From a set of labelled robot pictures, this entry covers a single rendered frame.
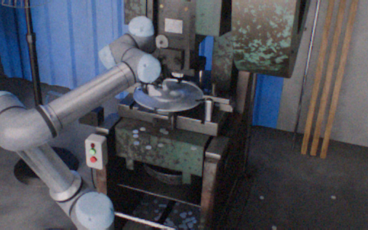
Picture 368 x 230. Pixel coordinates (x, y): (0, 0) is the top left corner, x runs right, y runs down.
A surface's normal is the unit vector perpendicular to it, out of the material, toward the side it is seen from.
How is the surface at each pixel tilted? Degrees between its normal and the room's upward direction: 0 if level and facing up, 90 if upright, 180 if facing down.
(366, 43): 90
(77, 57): 90
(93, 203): 7
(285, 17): 103
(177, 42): 90
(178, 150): 90
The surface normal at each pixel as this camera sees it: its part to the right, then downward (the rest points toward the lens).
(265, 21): -0.37, 0.65
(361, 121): -0.38, 0.41
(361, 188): 0.00, -0.89
